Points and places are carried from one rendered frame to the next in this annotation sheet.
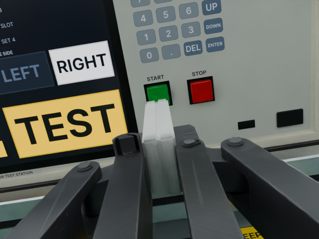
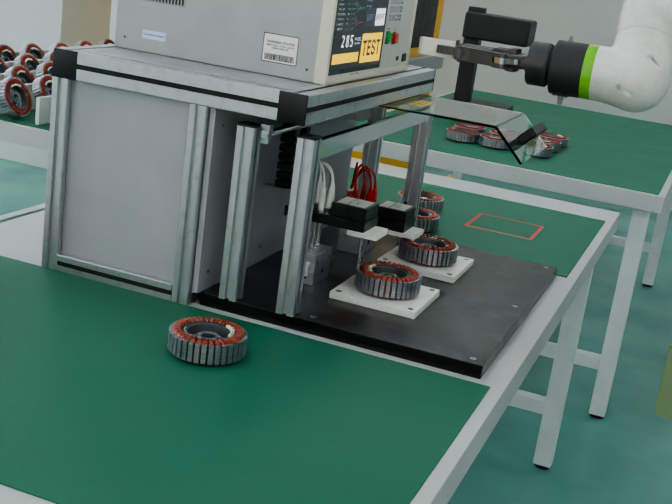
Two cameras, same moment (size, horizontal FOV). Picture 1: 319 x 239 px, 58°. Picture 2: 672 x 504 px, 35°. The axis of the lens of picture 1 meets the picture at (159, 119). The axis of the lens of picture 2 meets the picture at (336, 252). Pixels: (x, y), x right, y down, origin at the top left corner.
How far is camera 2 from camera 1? 1.90 m
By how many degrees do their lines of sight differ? 69
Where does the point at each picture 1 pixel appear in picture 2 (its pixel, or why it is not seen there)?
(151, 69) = (388, 24)
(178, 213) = (394, 97)
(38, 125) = (366, 45)
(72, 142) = (369, 57)
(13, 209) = (370, 87)
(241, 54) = (402, 23)
